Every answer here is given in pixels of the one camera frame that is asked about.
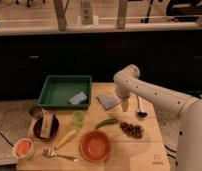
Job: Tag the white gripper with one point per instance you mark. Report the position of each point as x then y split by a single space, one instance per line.
123 93

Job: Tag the grey blue towel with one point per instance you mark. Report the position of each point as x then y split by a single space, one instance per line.
108 102

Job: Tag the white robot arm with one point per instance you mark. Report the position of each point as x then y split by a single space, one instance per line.
189 108

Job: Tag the red bowl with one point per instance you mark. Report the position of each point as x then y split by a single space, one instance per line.
95 146

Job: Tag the wooden block in bowl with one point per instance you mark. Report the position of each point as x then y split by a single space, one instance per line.
47 127

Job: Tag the dark brown bowl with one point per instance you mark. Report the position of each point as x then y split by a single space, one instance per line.
38 125

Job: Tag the bunch of dark grapes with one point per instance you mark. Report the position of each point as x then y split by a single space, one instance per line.
134 131

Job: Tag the wooden cutting board table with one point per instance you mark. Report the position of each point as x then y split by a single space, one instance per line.
127 154

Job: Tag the grey sponge in tray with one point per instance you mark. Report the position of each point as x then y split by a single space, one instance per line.
78 98

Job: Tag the small green cup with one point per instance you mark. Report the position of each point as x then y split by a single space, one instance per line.
78 118

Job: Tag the green plastic tray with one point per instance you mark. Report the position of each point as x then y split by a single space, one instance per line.
58 89

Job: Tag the small metal can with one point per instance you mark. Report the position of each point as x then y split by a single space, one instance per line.
36 112

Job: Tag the silver fork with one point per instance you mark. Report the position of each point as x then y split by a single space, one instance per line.
51 153

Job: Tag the orange cup with white rim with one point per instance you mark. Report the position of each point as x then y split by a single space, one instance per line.
23 148

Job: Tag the black ladle with white handle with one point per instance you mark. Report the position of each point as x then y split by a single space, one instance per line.
141 111

